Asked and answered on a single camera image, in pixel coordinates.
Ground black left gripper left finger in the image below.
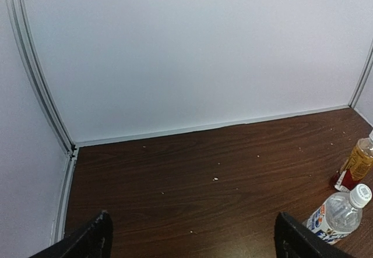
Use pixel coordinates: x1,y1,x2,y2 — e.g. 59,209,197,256
31,210,113,258

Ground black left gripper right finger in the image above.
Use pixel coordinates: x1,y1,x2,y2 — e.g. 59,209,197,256
275,212,353,258

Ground clear plastic water bottle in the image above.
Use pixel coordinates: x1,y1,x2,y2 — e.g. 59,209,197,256
303,192,363,245

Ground white water bottle cap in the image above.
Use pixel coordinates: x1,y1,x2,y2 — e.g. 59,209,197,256
349,183,372,208

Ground amber tea bottle red label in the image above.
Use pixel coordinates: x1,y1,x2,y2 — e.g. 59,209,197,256
331,137,372,192

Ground right aluminium corner post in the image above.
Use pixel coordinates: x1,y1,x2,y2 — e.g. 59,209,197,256
349,41,373,109

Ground aluminium corner post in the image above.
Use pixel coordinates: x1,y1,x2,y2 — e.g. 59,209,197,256
349,41,373,109
5,0,76,159

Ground left aluminium corner post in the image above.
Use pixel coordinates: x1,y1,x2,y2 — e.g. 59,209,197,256
5,0,76,159

